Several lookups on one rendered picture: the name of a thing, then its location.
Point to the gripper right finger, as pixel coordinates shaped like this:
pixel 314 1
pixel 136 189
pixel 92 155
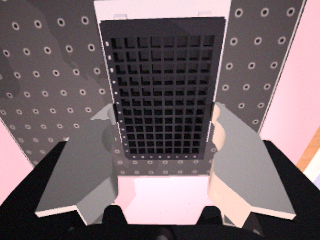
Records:
pixel 256 186

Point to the white rectangular frame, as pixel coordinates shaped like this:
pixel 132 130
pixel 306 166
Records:
pixel 138 9

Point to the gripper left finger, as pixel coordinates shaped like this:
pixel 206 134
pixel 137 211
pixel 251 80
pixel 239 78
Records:
pixel 69 188

